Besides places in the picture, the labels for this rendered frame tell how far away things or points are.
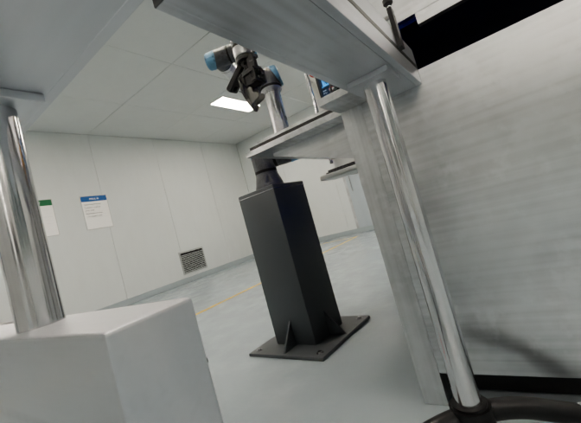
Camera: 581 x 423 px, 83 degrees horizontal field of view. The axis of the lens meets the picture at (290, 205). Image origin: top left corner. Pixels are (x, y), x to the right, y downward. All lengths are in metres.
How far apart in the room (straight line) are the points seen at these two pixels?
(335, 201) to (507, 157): 6.45
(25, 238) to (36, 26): 0.24
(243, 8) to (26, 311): 0.43
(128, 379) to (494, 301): 0.84
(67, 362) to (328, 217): 7.11
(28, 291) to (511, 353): 0.97
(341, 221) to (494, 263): 6.39
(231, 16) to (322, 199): 7.01
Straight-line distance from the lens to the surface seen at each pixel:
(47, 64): 0.50
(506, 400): 0.89
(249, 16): 0.46
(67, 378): 0.37
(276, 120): 1.75
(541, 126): 0.91
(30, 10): 0.43
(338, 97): 0.87
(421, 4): 1.01
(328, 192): 7.29
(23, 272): 0.51
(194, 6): 0.43
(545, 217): 0.92
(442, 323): 0.77
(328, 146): 1.14
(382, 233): 0.98
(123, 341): 0.29
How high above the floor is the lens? 0.59
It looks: 3 degrees up
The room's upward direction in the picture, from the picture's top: 15 degrees counter-clockwise
